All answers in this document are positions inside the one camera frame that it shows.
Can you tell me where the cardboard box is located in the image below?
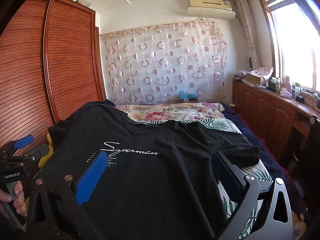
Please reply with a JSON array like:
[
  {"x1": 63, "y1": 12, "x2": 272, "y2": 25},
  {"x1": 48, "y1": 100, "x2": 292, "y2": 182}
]
[{"x1": 246, "y1": 72, "x2": 265, "y2": 86}]

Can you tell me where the window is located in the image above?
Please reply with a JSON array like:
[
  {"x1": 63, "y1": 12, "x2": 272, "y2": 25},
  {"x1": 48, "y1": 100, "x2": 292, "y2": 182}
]
[{"x1": 260, "y1": 0, "x2": 320, "y2": 93}]

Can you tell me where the pink white ornament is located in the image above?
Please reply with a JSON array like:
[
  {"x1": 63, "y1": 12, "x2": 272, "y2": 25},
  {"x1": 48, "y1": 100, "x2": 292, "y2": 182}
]
[{"x1": 279, "y1": 76, "x2": 293, "y2": 98}]

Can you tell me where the person's left hand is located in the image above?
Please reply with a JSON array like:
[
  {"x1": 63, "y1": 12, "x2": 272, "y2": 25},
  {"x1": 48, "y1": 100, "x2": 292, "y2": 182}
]
[{"x1": 0, "y1": 181, "x2": 27, "y2": 217}]

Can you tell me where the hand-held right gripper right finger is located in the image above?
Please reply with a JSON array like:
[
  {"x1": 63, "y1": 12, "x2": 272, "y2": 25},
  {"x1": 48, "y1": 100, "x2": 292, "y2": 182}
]
[{"x1": 212, "y1": 151, "x2": 293, "y2": 240}]

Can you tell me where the black t-shirt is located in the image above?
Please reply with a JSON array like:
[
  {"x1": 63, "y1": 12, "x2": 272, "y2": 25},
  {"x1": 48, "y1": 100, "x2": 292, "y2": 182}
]
[{"x1": 32, "y1": 100, "x2": 261, "y2": 240}]

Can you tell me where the stack of papers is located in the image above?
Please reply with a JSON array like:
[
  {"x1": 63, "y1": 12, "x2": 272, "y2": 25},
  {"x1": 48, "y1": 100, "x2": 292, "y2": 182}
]
[{"x1": 234, "y1": 70, "x2": 250, "y2": 82}]

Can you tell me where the folded navy garment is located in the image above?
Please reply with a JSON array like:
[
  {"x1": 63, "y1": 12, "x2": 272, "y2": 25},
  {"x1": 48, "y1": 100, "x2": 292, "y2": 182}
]
[{"x1": 85, "y1": 99, "x2": 117, "y2": 109}]

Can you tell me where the beige patterned window curtain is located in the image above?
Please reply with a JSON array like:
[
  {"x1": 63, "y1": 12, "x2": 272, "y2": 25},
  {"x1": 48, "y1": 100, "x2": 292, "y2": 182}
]
[{"x1": 235, "y1": 0, "x2": 262, "y2": 70}]

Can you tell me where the floral blanket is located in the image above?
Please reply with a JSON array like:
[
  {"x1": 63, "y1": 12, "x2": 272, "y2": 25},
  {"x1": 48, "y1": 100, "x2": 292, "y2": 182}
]
[{"x1": 115, "y1": 102, "x2": 225, "y2": 126}]

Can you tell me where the wooden sideboard cabinet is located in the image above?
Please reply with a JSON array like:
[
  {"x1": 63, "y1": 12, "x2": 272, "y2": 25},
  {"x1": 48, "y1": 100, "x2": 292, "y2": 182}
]
[{"x1": 232, "y1": 79, "x2": 320, "y2": 143}]

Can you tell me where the leaf print bedsheet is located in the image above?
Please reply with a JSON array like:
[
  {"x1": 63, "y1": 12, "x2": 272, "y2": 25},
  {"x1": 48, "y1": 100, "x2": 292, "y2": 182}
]
[{"x1": 197, "y1": 119, "x2": 274, "y2": 240}]

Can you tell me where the navy blanket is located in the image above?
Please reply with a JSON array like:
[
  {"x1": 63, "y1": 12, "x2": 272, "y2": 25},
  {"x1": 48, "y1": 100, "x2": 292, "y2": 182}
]
[{"x1": 221, "y1": 102, "x2": 304, "y2": 208}]

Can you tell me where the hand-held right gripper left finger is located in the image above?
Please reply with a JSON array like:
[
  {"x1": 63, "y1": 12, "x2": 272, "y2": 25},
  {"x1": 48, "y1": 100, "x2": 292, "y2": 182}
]
[{"x1": 26, "y1": 151, "x2": 108, "y2": 240}]

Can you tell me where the dark chair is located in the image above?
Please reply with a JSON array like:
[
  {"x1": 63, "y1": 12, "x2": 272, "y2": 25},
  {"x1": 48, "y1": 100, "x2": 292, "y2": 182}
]
[{"x1": 291, "y1": 114, "x2": 320, "y2": 180}]

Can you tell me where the circle-patterned sheer curtain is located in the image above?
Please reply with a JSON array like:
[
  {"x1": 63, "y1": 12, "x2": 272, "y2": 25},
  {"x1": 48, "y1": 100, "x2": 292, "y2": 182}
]
[{"x1": 99, "y1": 17, "x2": 229, "y2": 105}]

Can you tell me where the wall air conditioner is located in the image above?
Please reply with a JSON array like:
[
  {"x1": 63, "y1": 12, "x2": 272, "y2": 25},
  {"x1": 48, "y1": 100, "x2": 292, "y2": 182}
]
[{"x1": 187, "y1": 0, "x2": 237, "y2": 20}]

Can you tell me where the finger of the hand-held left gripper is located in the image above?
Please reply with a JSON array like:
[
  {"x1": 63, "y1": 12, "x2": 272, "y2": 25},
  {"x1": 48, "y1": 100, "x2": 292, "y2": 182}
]
[
  {"x1": 0, "y1": 134, "x2": 35, "y2": 156},
  {"x1": 5, "y1": 144, "x2": 50, "y2": 167}
]

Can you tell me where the blue box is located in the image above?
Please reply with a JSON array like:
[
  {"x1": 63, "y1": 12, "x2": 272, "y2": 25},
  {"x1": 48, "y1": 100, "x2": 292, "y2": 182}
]
[{"x1": 178, "y1": 91, "x2": 198, "y2": 103}]

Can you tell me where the wooden slatted wardrobe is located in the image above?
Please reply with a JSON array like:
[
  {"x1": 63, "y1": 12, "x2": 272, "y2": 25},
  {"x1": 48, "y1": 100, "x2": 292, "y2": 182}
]
[{"x1": 0, "y1": 0, "x2": 107, "y2": 160}]

